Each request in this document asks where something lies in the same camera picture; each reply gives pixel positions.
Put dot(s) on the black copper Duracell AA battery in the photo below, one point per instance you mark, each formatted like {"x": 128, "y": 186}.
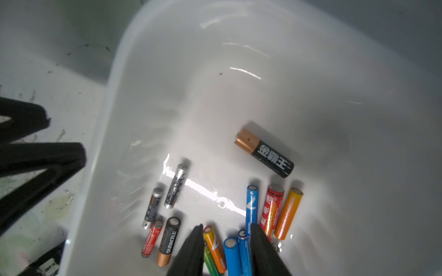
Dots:
{"x": 264, "y": 153}

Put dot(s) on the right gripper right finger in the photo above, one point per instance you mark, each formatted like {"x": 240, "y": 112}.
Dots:
{"x": 265, "y": 260}

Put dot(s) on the red AAA battery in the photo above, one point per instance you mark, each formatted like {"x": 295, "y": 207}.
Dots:
{"x": 152, "y": 238}

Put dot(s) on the red AA battery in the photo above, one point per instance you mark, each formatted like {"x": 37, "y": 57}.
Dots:
{"x": 270, "y": 211}

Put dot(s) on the black silver AAA battery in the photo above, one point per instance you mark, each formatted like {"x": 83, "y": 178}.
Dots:
{"x": 152, "y": 209}
{"x": 176, "y": 185}

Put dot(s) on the blue AA battery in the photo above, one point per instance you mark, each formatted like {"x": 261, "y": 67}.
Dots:
{"x": 252, "y": 200}

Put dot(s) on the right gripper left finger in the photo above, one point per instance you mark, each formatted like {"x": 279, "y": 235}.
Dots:
{"x": 190, "y": 259}

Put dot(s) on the green battery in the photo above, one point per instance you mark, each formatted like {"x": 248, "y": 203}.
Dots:
{"x": 210, "y": 263}

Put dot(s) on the white plastic storage box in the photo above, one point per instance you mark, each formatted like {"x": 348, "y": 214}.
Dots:
{"x": 349, "y": 91}

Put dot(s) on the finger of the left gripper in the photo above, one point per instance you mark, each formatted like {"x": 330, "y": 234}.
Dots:
{"x": 58, "y": 162}
{"x": 24, "y": 119}

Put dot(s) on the orange white battery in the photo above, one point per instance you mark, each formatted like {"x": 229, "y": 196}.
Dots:
{"x": 215, "y": 249}

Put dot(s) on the orange AA battery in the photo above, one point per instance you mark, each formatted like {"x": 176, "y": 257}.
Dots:
{"x": 286, "y": 218}

